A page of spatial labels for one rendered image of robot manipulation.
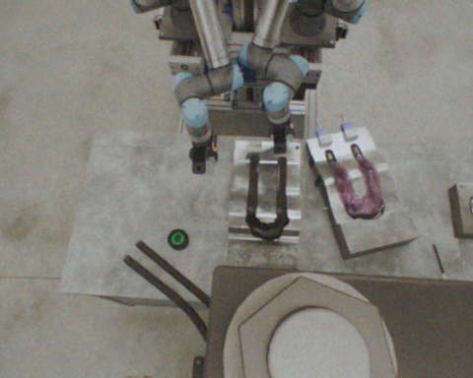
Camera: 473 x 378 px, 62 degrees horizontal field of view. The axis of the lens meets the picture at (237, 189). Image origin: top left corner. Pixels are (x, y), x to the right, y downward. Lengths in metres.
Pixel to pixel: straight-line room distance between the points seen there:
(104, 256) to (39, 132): 1.55
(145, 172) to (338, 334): 1.50
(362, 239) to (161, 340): 1.31
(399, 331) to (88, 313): 2.25
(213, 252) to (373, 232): 0.60
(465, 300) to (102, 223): 1.47
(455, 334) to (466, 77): 2.97
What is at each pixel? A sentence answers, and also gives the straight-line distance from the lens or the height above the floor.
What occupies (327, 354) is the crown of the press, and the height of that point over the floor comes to 2.06.
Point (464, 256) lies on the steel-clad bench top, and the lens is 1.73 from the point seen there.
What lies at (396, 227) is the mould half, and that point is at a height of 0.91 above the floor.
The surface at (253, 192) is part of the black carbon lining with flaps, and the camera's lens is 1.51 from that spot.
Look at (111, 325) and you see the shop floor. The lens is 2.42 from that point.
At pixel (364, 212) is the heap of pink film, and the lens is 1.53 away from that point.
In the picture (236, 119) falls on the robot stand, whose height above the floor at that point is 0.21.
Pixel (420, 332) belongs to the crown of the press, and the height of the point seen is 2.00.
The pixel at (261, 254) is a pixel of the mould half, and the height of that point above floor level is 0.86.
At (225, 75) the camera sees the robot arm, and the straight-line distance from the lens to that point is 1.27.
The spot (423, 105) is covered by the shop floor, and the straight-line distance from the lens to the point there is 2.98.
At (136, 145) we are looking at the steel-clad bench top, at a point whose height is 0.80.
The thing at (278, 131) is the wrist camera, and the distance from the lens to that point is 1.39.
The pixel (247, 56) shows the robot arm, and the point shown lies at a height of 1.28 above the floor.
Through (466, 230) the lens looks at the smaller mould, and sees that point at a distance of 1.68.
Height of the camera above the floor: 2.29
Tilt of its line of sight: 68 degrees down
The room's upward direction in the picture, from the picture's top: 5 degrees counter-clockwise
